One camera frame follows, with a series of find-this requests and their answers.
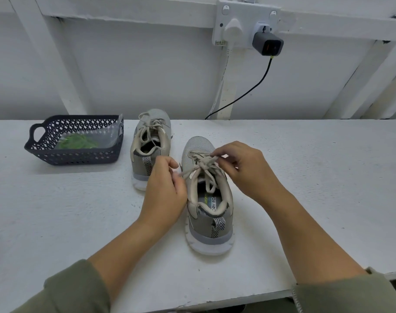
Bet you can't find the person's left hand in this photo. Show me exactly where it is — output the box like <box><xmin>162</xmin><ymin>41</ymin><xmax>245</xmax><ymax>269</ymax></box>
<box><xmin>137</xmin><ymin>155</ymin><xmax>188</xmax><ymax>227</ymax></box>

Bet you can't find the person's right hand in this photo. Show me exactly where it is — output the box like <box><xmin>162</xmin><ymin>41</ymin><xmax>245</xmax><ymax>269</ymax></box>
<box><xmin>210</xmin><ymin>140</ymin><xmax>285</xmax><ymax>207</ymax></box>

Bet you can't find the beige shoelace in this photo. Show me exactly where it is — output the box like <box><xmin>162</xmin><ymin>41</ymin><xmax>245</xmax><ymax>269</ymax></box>
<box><xmin>180</xmin><ymin>151</ymin><xmax>235</xmax><ymax>213</ymax></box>
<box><xmin>134</xmin><ymin>112</ymin><xmax>170</xmax><ymax>155</ymax></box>

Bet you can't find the gray sneaker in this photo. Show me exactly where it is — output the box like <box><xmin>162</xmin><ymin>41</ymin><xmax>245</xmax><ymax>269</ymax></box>
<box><xmin>131</xmin><ymin>108</ymin><xmax>173</xmax><ymax>192</ymax></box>
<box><xmin>181</xmin><ymin>135</ymin><xmax>236</xmax><ymax>256</ymax></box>

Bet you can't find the green shoelace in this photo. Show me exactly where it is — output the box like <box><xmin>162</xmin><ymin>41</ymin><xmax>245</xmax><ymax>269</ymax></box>
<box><xmin>56</xmin><ymin>132</ymin><xmax>100</xmax><ymax>151</ymax></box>

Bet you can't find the person's left forearm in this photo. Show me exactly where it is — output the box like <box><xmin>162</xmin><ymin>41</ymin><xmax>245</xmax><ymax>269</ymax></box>
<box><xmin>12</xmin><ymin>214</ymin><xmax>168</xmax><ymax>313</ymax></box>

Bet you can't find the person's right forearm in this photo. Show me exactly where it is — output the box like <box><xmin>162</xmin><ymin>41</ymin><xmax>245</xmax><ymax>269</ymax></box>
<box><xmin>257</xmin><ymin>187</ymin><xmax>396</xmax><ymax>313</ymax></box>

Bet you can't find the clear plastic bag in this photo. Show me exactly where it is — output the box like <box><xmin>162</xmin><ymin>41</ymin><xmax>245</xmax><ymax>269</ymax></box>
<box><xmin>54</xmin><ymin>122</ymin><xmax>122</xmax><ymax>152</ymax></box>

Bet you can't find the dark plastic lattice basket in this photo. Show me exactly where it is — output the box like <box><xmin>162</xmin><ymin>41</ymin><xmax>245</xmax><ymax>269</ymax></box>
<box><xmin>24</xmin><ymin>114</ymin><xmax>125</xmax><ymax>166</ymax></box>

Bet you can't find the gray charger adapter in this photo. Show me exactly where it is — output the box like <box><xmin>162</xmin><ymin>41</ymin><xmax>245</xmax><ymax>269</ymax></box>
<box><xmin>252</xmin><ymin>30</ymin><xmax>284</xmax><ymax>57</ymax></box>

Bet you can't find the white plug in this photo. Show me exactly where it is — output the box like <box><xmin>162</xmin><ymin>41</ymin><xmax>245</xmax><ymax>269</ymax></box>
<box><xmin>223</xmin><ymin>17</ymin><xmax>246</xmax><ymax>42</ymax></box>

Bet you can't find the black cable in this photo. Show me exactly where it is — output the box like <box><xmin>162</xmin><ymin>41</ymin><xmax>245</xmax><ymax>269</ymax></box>
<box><xmin>205</xmin><ymin>57</ymin><xmax>275</xmax><ymax>120</ymax></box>

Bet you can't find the white cable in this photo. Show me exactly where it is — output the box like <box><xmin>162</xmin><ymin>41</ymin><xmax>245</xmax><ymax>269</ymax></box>
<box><xmin>211</xmin><ymin>43</ymin><xmax>233</xmax><ymax>119</ymax></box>

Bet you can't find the white wall socket plate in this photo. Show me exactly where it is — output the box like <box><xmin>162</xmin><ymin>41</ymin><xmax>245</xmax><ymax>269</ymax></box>
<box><xmin>212</xmin><ymin>0</ymin><xmax>281</xmax><ymax>47</ymax></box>

